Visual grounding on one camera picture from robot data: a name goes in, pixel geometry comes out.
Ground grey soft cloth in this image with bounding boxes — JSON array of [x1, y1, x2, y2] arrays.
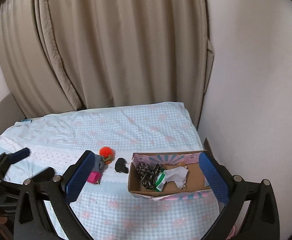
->
[[92, 154, 105, 173]]

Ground orange pompom toy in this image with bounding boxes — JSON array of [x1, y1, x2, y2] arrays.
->
[[99, 146, 115, 165]]

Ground small black soft object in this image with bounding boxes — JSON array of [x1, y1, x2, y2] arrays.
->
[[115, 158, 129, 174]]

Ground white cloth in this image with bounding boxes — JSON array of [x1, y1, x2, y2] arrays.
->
[[164, 166, 188, 189]]

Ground black patterned cloth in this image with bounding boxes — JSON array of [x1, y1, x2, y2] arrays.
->
[[136, 162, 164, 190]]

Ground grey sofa armrest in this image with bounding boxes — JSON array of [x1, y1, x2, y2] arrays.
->
[[0, 94, 26, 135]]

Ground light blue checked bedspread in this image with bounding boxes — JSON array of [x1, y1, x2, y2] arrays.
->
[[0, 102, 219, 239]]

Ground green white packet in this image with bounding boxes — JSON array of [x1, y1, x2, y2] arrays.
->
[[155, 171, 166, 192]]

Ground pink patterned cardboard box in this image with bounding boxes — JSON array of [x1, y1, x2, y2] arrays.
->
[[128, 150, 210, 201]]

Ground beige curtain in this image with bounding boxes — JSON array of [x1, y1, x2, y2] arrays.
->
[[0, 0, 213, 125]]

